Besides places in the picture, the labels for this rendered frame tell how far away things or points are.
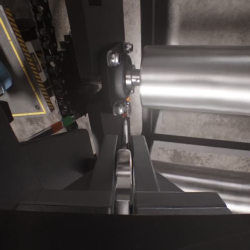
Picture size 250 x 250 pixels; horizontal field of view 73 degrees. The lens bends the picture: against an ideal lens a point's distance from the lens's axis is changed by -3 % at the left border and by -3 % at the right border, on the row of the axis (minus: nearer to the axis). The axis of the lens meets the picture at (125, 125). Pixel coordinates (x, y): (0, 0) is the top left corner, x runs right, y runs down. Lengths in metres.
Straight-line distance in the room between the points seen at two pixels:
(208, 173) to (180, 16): 0.91
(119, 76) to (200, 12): 0.92
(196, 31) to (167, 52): 0.89
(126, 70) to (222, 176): 0.34
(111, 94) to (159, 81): 0.09
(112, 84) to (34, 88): 1.00
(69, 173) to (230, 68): 0.27
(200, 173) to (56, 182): 0.36
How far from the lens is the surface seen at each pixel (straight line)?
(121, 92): 0.32
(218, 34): 1.21
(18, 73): 1.31
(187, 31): 1.18
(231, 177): 0.50
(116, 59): 0.29
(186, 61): 0.29
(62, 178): 0.23
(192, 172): 0.48
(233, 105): 0.31
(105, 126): 0.34
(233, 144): 1.18
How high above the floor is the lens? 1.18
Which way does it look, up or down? 52 degrees down
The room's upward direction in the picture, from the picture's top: 155 degrees counter-clockwise
